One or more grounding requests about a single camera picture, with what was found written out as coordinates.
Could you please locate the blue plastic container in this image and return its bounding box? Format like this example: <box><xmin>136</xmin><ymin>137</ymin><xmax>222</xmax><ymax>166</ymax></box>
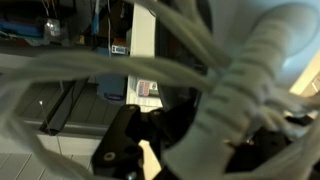
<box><xmin>95</xmin><ymin>46</ymin><xmax>129</xmax><ymax>103</ymax></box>

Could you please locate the white iron power cord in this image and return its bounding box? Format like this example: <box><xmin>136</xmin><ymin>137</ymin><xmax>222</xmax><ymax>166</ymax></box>
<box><xmin>0</xmin><ymin>0</ymin><xmax>320</xmax><ymax>180</ymax></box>

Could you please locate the white black cloth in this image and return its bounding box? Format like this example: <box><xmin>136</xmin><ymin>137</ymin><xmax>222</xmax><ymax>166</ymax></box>
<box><xmin>126</xmin><ymin>0</ymin><xmax>320</xmax><ymax>180</ymax></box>

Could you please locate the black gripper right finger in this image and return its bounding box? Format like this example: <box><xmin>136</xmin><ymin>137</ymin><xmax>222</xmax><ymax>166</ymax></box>
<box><xmin>226</xmin><ymin>128</ymin><xmax>290</xmax><ymax>174</ymax></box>

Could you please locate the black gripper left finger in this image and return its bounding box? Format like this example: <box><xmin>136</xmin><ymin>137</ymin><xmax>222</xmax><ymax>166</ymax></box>
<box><xmin>90</xmin><ymin>104</ymin><xmax>146</xmax><ymax>180</ymax></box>

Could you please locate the white panel with sticker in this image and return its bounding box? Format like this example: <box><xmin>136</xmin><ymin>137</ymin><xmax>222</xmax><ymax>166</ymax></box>
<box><xmin>125</xmin><ymin>3</ymin><xmax>164</xmax><ymax>113</ymax></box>

